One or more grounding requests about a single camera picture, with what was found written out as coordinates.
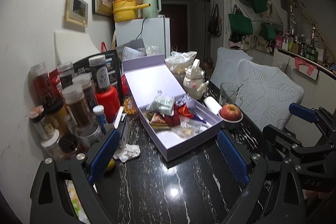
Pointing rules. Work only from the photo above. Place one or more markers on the light blue leaf-embossed cushion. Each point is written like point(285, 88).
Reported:
point(265, 92)

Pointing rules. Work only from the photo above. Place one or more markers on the clear glass mug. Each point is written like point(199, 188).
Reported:
point(229, 94)

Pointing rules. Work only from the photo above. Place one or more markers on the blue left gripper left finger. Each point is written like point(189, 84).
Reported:
point(100, 154)

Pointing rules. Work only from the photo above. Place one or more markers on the red apple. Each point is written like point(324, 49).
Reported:
point(230, 112)

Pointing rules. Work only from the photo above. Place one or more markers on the black printed snack bag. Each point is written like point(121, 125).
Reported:
point(113, 65)

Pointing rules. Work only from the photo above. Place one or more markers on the clear zip bag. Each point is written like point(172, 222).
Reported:
point(189, 127)

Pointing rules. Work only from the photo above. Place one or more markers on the red plastic container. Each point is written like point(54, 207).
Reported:
point(110, 100)

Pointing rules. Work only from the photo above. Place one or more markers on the lavender open gift box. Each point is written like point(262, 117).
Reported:
point(146, 76)

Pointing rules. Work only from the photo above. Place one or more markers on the green tote bag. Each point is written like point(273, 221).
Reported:
point(239, 23)

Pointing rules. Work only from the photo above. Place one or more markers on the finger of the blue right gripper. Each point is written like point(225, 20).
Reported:
point(302, 112)

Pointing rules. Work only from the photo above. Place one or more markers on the colourful oatmeal snack bag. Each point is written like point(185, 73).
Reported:
point(156, 121)

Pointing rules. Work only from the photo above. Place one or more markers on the white mini fridge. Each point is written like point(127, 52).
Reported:
point(155, 32)

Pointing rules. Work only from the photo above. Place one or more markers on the white leaf-print fabric pouch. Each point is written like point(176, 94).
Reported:
point(162, 104)

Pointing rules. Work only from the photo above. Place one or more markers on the yellow pot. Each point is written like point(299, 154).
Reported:
point(126, 10)

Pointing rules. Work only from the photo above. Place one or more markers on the crumpled white tissue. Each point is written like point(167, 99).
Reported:
point(130, 151)

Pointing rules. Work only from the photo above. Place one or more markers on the wall intercom panel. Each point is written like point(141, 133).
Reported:
point(76, 12)

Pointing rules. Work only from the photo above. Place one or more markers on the lavender drawstring cloth pouch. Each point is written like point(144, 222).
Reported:
point(186, 100)

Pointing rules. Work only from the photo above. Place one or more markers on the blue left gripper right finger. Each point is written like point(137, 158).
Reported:
point(233, 158)

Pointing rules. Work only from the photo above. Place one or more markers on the small red snack packet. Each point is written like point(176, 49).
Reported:
point(184, 111)

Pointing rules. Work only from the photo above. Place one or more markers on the yellow-green fruit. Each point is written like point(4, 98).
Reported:
point(110, 165)

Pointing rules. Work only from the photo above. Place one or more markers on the dark red fuzzy yarn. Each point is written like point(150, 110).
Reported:
point(173, 120)

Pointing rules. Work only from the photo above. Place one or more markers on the brown spice jar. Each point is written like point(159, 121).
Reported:
point(75, 100)

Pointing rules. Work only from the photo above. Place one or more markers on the white cartoon teapot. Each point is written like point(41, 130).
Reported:
point(194, 82)

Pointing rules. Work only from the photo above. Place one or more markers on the blue white medicine box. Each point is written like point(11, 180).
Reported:
point(121, 123)

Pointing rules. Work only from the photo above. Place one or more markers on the mint green kettle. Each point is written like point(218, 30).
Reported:
point(153, 10)

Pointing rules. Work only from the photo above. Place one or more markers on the blue tube white cap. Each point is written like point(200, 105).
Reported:
point(98, 111)

